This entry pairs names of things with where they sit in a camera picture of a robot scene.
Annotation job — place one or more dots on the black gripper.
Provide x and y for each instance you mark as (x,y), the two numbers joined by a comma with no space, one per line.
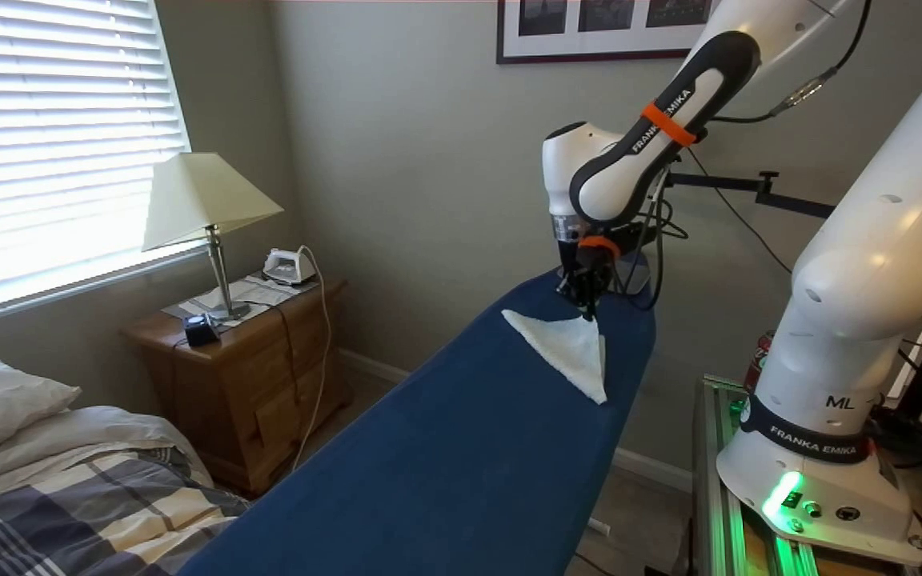
(587,268)

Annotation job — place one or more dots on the white terry towel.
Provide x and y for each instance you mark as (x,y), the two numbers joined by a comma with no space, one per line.
(569,348)

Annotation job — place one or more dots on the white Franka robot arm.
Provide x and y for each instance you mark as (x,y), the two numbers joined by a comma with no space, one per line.
(878,268)

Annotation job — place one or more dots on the blue ironing board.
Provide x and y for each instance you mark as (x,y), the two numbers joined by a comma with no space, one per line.
(430,459)

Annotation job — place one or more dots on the small white device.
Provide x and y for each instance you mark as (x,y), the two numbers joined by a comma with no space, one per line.
(290,268)

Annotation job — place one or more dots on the papers on nightstand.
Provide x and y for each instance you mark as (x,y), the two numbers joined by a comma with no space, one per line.
(254,291)

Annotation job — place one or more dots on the wooden nightstand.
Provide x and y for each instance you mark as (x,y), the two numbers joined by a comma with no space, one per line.
(239,394)

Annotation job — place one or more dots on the small black alarm clock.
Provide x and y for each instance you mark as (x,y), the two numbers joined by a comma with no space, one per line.
(201,331)

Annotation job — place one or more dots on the table lamp with cream shade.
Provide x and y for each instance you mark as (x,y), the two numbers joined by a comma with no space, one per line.
(205,194)

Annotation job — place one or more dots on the white bed sheet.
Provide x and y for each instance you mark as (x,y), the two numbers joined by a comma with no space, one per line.
(87,435)

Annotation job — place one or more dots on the white window blinds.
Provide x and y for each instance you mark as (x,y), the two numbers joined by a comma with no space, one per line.
(56,128)

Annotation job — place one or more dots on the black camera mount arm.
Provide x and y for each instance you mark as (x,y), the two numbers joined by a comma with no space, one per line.
(768,189)

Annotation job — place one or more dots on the green lit metal mount table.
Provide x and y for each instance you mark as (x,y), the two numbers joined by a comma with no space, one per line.
(711,513)

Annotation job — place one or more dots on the framed wall picture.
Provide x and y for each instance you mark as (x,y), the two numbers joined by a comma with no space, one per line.
(601,27)

